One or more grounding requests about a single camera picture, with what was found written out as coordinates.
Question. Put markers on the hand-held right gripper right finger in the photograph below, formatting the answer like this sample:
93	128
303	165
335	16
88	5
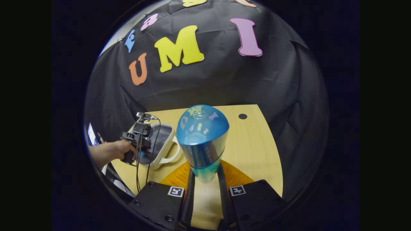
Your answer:
224	202

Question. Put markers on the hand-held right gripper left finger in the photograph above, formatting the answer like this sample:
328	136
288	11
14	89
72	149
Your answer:
190	199

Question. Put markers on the blue transparent bottle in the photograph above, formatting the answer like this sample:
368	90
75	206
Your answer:
202	138

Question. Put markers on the white and blue panel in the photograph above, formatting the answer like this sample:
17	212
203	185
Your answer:
91	134

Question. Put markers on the black backdrop cloth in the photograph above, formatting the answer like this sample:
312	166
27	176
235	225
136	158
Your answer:
224	80

